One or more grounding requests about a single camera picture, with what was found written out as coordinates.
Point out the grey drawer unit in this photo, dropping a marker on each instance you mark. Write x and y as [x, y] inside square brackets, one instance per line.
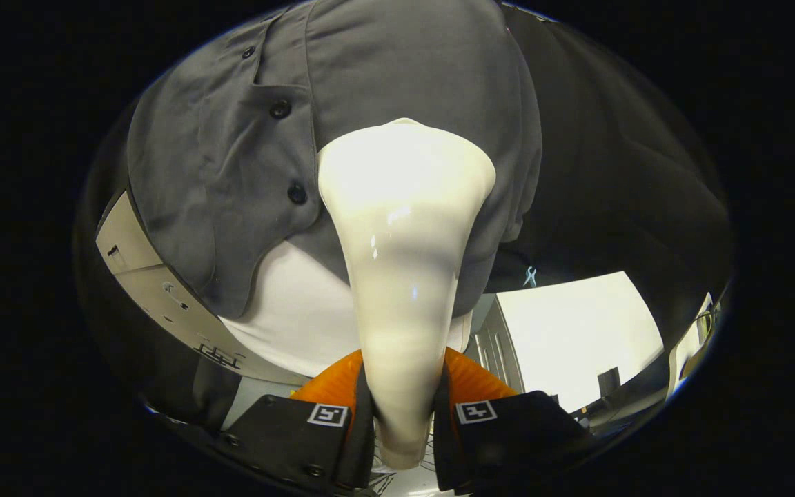
[497, 345]

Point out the small black box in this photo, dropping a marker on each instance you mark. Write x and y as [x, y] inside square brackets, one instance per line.
[609, 382]

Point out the dark grey button shirt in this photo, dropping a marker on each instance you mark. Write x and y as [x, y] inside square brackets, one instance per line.
[404, 69]

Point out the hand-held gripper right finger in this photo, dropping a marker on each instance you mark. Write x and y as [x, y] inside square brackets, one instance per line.
[444, 449]

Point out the white mannequin torso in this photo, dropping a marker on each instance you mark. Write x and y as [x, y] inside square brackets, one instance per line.
[294, 310]

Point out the white garment steamer head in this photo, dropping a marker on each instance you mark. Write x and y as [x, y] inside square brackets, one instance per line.
[404, 241]

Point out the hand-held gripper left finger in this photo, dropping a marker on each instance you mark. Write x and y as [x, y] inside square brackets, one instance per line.
[361, 442]

